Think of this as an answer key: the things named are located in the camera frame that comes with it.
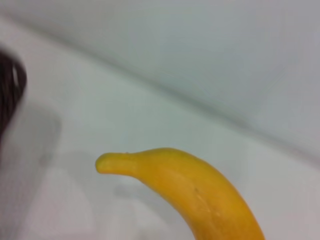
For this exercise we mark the dark brown woven basket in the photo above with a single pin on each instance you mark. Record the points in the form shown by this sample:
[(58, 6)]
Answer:
[(10, 87)]

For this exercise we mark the yellow banana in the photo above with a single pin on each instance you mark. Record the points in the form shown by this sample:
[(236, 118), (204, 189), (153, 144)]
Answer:
[(200, 195)]

